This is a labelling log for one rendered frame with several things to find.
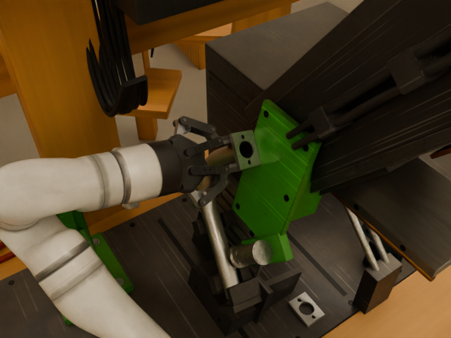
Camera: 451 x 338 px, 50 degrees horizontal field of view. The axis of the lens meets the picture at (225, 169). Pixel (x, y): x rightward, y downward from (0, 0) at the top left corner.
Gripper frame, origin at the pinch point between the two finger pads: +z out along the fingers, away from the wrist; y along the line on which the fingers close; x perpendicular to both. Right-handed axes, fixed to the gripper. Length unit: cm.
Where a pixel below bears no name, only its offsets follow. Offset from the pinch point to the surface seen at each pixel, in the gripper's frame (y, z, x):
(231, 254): -15.5, -0.6, 5.7
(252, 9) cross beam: 30.6, 27.2, 18.9
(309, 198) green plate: -9.4, 8.2, -5.3
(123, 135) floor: 30, 62, 182
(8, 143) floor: 40, 10, 211
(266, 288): -22.9, 4.9, 6.5
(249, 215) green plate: -10.1, 2.9, 3.3
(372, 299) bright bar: -29.4, 20.2, -1.6
